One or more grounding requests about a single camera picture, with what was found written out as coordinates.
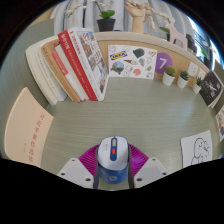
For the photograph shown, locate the white wall socket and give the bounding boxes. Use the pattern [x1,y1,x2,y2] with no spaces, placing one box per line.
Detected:
[197,68,208,81]
[187,61,200,78]

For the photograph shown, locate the grey curtain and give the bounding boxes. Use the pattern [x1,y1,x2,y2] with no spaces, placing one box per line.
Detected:
[49,0,191,38]

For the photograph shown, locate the pink wooden horse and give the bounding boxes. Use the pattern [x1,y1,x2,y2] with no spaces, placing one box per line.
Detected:
[164,22,188,51]

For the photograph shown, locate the light wooden desk ledge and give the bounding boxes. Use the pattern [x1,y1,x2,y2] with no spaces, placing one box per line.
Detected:
[93,30,209,88]

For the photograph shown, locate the peach thin book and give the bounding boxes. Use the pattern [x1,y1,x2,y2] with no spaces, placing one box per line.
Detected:
[3,87,55,168]

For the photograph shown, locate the white book with red lettering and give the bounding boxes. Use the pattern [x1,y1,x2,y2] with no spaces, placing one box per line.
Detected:
[51,43,89,102]

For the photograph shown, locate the black-covered book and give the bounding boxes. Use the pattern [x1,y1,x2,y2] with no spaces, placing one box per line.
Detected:
[198,70,224,108]

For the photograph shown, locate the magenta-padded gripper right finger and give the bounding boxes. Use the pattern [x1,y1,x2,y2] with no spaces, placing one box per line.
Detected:
[128,143,169,189]

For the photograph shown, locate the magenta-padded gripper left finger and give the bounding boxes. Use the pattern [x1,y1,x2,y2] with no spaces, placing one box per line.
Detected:
[56,143,101,190]

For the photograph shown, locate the thick white book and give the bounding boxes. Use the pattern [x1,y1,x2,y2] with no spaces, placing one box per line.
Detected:
[25,35,68,106]

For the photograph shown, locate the grey-green desk divider panel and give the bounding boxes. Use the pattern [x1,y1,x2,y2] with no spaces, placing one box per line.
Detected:
[0,18,56,158]

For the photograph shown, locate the brown-covered book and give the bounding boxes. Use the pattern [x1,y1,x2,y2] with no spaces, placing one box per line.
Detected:
[40,39,83,104]

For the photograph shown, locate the red photo-cover book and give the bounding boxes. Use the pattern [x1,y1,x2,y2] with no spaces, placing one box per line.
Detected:
[57,27,110,102]

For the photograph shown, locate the blue and white computer mouse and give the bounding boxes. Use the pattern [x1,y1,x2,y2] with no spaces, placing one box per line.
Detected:
[96,135,130,185]

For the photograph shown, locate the wooden hand model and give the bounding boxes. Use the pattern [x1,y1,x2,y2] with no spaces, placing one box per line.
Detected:
[123,0,148,34]

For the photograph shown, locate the purple round number sign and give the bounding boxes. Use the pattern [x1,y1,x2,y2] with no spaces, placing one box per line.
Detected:
[154,52,174,75]

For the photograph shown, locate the white orchid in clear vase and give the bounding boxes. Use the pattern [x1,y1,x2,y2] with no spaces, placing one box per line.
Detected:
[159,14,176,35]

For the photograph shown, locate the black wooden horse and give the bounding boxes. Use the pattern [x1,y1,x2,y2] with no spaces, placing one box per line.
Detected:
[185,33,198,54]

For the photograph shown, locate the white cartoon-print mouse pad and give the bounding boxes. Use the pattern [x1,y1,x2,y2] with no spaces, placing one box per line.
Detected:
[180,129,214,169]

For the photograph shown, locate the white sticker card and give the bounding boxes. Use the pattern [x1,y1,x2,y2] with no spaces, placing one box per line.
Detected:
[107,44,158,81]

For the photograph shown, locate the dark-framed window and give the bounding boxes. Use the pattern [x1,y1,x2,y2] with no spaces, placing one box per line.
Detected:
[186,16,221,64]

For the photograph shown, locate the small plant in white pot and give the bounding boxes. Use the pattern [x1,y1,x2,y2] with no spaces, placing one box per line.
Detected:
[176,69,190,90]
[162,65,177,88]
[192,76,205,95]

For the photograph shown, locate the colourful food sticker card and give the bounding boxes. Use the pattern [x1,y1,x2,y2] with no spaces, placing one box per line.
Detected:
[215,104,224,143]

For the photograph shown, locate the white orchid in black pot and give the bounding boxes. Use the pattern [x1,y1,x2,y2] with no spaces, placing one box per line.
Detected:
[63,0,117,33]
[199,46,215,69]

